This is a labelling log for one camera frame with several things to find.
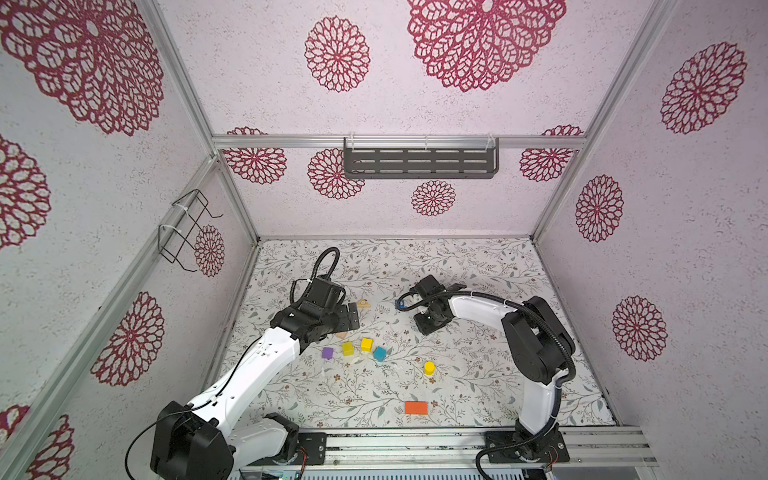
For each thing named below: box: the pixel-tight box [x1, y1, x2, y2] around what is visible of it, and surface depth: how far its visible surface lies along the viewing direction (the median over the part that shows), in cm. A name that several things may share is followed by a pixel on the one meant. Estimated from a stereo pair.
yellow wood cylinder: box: [423, 361, 437, 376], surface depth 87 cm
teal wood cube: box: [373, 346, 387, 362], surface depth 92 cm
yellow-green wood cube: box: [342, 342, 355, 357], surface depth 92 cm
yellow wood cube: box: [360, 338, 375, 353], surface depth 92 cm
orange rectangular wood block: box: [404, 401, 429, 415], surface depth 82 cm
